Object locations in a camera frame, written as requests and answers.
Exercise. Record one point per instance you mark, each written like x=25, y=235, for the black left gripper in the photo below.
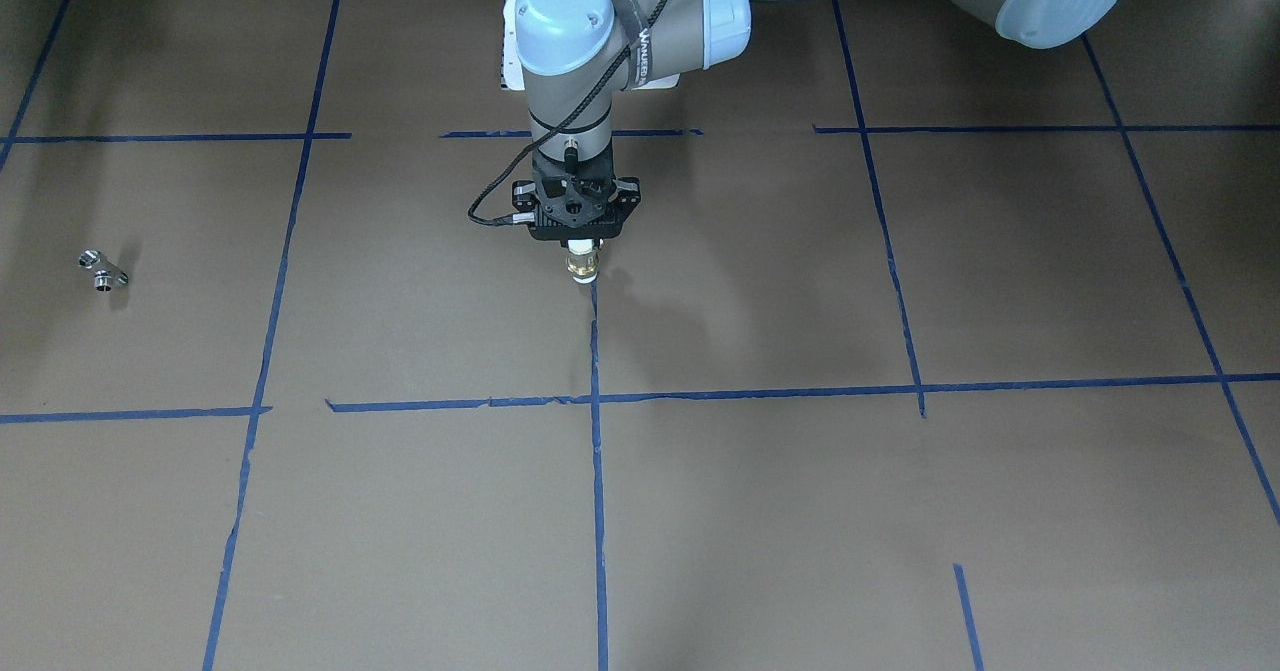
x=628, y=194

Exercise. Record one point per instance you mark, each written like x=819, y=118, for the white brass PPR valve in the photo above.
x=582, y=260

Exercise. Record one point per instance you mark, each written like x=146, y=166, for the chrome angle pipe fitting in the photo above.
x=106, y=275

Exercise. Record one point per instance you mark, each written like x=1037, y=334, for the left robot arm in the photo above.
x=587, y=130

